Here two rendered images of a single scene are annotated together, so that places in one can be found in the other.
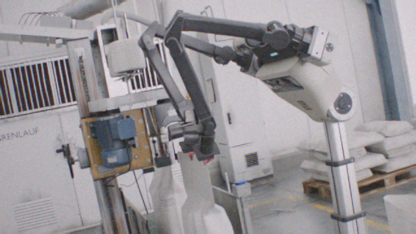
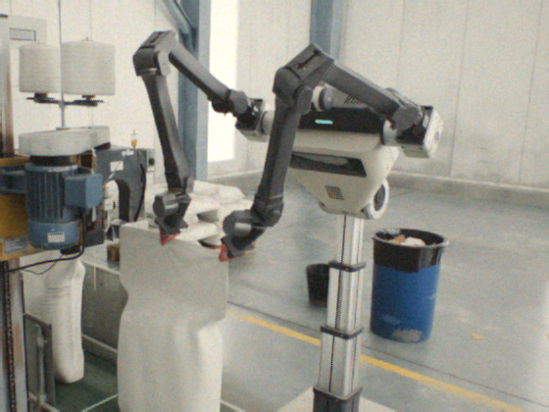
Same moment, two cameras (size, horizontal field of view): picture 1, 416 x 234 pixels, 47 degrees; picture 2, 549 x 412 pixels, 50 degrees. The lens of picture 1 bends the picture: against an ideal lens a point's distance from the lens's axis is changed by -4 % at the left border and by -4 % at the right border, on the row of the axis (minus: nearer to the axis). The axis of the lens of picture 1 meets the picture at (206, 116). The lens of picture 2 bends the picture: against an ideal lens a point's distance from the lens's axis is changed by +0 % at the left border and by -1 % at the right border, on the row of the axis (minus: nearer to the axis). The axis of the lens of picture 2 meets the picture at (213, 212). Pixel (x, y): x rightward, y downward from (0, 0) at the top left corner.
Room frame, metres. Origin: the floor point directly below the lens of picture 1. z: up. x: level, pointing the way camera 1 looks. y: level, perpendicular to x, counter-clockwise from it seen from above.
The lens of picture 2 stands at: (0.70, 0.96, 1.56)
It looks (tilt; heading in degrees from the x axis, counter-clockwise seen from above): 12 degrees down; 328
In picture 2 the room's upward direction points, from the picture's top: 1 degrees clockwise
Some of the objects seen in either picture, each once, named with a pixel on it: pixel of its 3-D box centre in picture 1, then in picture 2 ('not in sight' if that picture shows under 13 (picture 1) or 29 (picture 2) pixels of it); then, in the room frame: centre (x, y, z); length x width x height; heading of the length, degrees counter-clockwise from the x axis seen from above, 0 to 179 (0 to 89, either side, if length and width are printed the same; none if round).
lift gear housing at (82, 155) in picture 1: (82, 158); not in sight; (2.56, 0.68, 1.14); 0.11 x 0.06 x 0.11; 17
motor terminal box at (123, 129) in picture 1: (123, 131); (83, 194); (2.32, 0.40, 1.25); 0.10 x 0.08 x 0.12; 132
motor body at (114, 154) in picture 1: (114, 140); (52, 205); (2.40, 0.47, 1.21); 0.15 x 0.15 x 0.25
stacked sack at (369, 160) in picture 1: (351, 164); (178, 231); (5.05, -1.41, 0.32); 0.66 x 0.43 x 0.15; 109
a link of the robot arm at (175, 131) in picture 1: (179, 124); (172, 195); (2.28, 0.13, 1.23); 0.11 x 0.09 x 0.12; 108
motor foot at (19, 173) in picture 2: (102, 129); (25, 180); (2.47, 0.53, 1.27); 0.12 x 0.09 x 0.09; 107
